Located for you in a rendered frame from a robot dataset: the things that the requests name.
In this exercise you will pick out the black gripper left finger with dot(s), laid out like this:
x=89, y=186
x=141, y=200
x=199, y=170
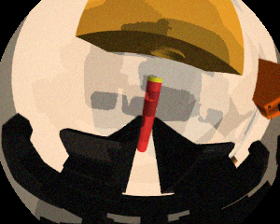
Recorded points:
x=117, y=149

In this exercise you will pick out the red axle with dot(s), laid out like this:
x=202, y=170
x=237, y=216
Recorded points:
x=151, y=99

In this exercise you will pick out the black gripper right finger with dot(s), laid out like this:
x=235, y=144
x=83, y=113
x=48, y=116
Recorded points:
x=177, y=155

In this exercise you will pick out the wooden-handled hammer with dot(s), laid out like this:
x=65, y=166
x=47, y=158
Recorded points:
x=234, y=160

